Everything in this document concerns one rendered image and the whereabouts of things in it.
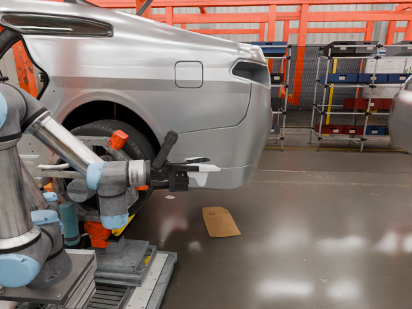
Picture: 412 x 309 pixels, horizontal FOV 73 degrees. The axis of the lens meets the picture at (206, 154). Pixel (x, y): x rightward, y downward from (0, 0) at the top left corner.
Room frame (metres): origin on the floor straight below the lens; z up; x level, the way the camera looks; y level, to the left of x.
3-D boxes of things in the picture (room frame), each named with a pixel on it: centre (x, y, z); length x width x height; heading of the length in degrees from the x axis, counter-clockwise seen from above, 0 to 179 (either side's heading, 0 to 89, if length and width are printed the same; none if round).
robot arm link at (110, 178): (0.72, 0.27, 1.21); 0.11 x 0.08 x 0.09; 100
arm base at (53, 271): (0.80, 0.55, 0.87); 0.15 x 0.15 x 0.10
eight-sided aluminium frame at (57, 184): (1.57, 0.69, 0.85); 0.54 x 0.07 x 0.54; 82
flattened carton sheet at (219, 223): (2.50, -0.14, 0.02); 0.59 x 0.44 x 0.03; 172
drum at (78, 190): (1.50, 0.70, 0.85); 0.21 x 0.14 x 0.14; 172
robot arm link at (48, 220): (0.80, 0.55, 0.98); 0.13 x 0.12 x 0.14; 10
